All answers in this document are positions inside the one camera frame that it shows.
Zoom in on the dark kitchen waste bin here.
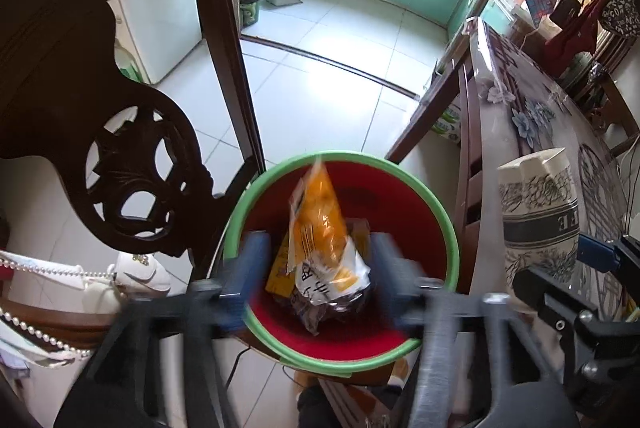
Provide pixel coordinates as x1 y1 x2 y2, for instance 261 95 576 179
239 0 265 29

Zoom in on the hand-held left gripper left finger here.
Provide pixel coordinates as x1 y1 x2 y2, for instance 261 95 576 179
55 230 273 428

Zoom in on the dark wrapper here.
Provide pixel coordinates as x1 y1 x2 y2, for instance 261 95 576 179
280 280 373 336

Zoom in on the black cable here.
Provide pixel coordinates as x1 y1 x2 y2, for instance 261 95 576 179
225 345 253 401

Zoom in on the dark patterned hanging bag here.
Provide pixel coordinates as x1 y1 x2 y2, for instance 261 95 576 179
599 0 634 40

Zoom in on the red bin with green rim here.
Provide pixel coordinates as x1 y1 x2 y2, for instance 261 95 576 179
223 150 460 376

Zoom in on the white refrigerator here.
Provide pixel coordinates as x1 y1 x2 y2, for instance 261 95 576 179
107 0 204 85

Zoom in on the floral glossy table cover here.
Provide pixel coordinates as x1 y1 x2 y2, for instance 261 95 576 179
467 17 640 324

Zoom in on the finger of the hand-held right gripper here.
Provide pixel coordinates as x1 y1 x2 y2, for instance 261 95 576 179
579 234 640 272
511 267 597 340

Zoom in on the wooden dining table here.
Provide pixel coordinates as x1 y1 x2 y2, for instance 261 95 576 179
385 15 640 325

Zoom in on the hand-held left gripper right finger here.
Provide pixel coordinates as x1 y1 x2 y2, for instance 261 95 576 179
369 232 546 428

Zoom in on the red hanging cloth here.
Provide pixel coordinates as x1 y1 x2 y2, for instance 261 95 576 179
544 0 602 75

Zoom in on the yellow packet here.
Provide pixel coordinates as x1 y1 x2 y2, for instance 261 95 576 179
265 237 302 298

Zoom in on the green white packet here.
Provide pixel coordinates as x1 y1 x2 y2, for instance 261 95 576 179
431 102 464 145

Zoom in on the carved dark wooden chair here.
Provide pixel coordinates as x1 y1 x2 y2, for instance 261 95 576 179
0 0 266 269

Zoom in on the orange snack bag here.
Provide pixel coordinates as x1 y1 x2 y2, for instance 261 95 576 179
289 154 373 309

